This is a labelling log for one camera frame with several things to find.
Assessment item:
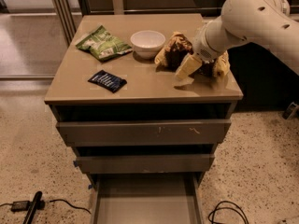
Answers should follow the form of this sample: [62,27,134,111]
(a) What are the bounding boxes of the green chip bag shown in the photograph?
[76,25,133,63]

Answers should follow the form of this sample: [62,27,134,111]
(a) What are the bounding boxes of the black cable left floor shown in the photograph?
[0,198,93,216]

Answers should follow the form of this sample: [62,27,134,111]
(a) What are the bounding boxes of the grey drawer cabinet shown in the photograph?
[43,13,244,224]

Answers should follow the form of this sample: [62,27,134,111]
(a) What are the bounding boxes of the metal shelf frame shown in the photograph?
[46,0,299,47]

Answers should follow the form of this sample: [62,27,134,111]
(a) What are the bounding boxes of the grey object right floor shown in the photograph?
[282,102,299,119]

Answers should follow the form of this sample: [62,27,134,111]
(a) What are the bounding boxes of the black bar on floor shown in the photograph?
[22,191,45,224]

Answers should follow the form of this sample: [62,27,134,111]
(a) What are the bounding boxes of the middle drawer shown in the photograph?
[76,154,215,174]

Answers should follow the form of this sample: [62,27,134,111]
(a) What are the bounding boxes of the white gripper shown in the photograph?
[175,23,227,79]

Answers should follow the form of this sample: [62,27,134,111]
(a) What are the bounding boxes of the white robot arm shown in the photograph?
[176,0,299,80]

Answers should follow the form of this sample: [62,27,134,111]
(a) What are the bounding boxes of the dark blue snack packet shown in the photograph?
[88,70,127,93]

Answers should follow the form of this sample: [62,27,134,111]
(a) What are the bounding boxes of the open bottom drawer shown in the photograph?
[91,174,204,224]

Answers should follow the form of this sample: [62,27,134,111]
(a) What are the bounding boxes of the black coiled cable right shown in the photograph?
[207,200,249,224]

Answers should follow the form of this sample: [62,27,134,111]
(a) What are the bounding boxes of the white bowl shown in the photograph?
[130,30,165,59]

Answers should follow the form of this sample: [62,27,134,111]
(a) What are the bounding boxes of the black power adapter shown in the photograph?
[10,201,30,212]

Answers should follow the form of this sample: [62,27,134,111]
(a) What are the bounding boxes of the top drawer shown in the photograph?
[57,119,231,147]

